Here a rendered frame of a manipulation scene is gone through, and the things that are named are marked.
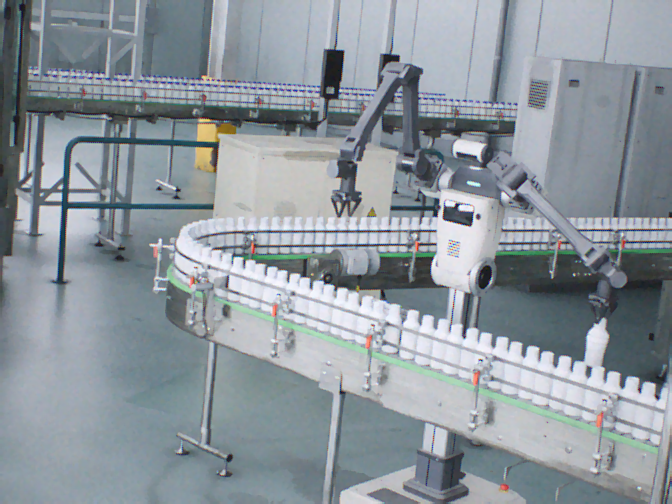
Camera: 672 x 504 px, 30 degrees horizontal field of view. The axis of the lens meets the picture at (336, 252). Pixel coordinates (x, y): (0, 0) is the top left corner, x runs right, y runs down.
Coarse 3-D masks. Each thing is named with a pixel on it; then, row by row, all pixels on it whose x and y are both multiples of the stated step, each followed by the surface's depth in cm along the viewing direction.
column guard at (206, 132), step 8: (240, 80) 1487; (200, 120) 1491; (208, 120) 1482; (200, 128) 1492; (208, 128) 1483; (216, 128) 1475; (224, 128) 1483; (232, 128) 1493; (200, 136) 1493; (208, 136) 1484; (216, 136) 1477; (200, 152) 1495; (208, 152) 1486; (216, 152) 1483; (200, 160) 1497; (208, 160) 1487; (216, 160) 1485; (200, 168) 1498; (208, 168) 1488; (216, 168) 1487
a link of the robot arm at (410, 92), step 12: (396, 72) 472; (420, 72) 478; (408, 84) 478; (408, 96) 480; (408, 108) 481; (408, 120) 483; (408, 132) 484; (408, 144) 486; (420, 156) 486; (420, 168) 488
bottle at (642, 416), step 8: (648, 384) 374; (648, 392) 370; (640, 400) 371; (648, 400) 370; (656, 400) 372; (640, 408) 371; (640, 416) 371; (648, 416) 371; (640, 424) 372; (648, 424) 371; (632, 432) 374; (640, 432) 372; (648, 432) 372
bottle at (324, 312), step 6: (324, 288) 453; (330, 288) 452; (324, 294) 453; (330, 294) 452; (324, 300) 452; (330, 300) 452; (324, 306) 452; (318, 312) 455; (324, 312) 452; (330, 312) 453; (324, 318) 453; (330, 318) 453; (318, 324) 454; (324, 324) 453; (324, 330) 454
